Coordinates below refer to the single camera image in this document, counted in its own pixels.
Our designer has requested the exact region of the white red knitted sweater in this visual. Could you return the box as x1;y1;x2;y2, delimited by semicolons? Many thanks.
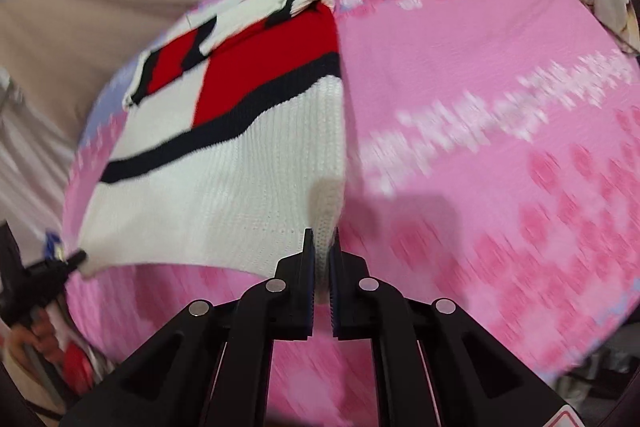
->
78;0;346;277

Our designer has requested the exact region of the person's hand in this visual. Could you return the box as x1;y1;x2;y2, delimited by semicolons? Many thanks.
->
8;309;64;377

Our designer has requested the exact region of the blue small box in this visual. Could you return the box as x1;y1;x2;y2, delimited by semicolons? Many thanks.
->
43;230;64;260

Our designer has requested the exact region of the silvery satin curtain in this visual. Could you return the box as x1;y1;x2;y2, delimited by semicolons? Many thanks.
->
0;70;75;263

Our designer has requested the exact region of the pink floral bed sheet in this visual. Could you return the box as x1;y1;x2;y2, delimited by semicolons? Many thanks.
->
62;0;640;427

